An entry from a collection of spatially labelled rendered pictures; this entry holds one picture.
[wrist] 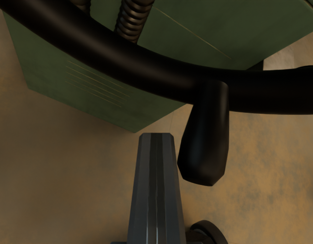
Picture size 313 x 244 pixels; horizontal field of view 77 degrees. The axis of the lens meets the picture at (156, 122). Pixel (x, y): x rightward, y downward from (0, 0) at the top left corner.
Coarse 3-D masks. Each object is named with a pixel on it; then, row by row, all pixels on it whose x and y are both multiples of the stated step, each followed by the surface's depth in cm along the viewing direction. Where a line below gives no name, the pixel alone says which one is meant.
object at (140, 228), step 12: (144, 144) 9; (144, 156) 9; (144, 168) 8; (144, 180) 8; (144, 192) 7; (132, 204) 7; (144, 204) 7; (132, 216) 6; (144, 216) 6; (132, 228) 6; (144, 228) 6; (132, 240) 6; (144, 240) 6
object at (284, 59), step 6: (288, 48) 37; (276, 54) 35; (282, 54) 36; (288, 54) 36; (264, 60) 32; (270, 60) 33; (276, 60) 34; (282, 60) 35; (288, 60) 36; (252, 66) 34; (258, 66) 33; (264, 66) 32; (270, 66) 33; (276, 66) 34; (282, 66) 34; (288, 66) 35
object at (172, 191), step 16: (160, 144) 9; (160, 160) 8; (160, 176) 8; (176, 176) 8; (160, 192) 7; (176, 192) 7; (160, 208) 7; (176, 208) 7; (160, 224) 6; (176, 224) 6; (160, 240) 6; (176, 240) 6
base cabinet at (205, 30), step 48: (96, 0) 30; (192, 0) 26; (240, 0) 25; (288, 0) 23; (48, 48) 45; (192, 48) 34; (240, 48) 31; (48, 96) 73; (96, 96) 61; (144, 96) 53
